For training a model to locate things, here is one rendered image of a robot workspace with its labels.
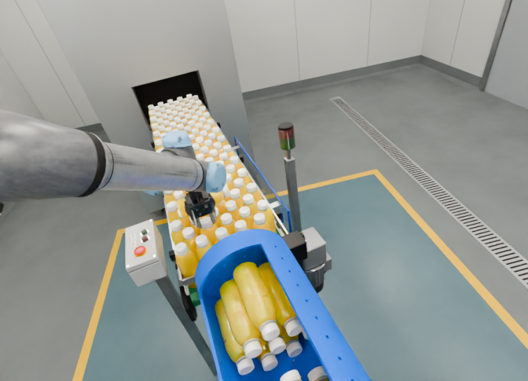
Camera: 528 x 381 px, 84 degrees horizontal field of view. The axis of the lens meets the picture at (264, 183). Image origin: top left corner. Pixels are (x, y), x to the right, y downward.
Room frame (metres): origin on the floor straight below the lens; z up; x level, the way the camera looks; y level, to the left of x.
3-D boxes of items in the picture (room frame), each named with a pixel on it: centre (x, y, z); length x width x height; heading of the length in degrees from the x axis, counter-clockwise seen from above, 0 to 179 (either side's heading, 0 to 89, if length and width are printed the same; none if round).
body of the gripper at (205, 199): (0.74, 0.22, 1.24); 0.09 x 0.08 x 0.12; 15
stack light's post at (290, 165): (1.08, -0.13, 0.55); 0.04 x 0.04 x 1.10; 15
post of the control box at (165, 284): (0.73, 0.45, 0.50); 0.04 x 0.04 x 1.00; 15
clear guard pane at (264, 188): (1.29, 0.03, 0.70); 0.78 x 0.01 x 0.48; 15
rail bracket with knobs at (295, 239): (0.71, -0.06, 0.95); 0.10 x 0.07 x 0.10; 105
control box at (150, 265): (0.73, 0.45, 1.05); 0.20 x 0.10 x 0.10; 15
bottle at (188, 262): (0.68, 0.31, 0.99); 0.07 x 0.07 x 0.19
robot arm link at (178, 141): (0.75, 0.22, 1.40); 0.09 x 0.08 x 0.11; 154
